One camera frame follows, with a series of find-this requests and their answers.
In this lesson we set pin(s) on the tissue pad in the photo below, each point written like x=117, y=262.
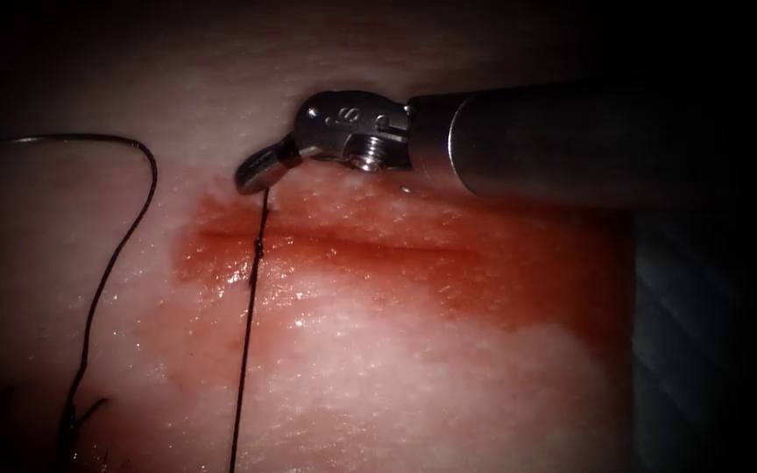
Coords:
x=385, y=341

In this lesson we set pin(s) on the right arm needle driver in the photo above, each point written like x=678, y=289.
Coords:
x=345, y=125

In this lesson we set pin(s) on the grey cloth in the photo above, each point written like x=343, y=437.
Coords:
x=694, y=341

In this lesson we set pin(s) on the dark right arm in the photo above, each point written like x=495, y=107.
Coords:
x=549, y=144

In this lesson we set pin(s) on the right arm needle driver jaw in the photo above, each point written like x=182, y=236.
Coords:
x=261, y=169

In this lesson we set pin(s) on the black thread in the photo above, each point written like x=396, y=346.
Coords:
x=247, y=328

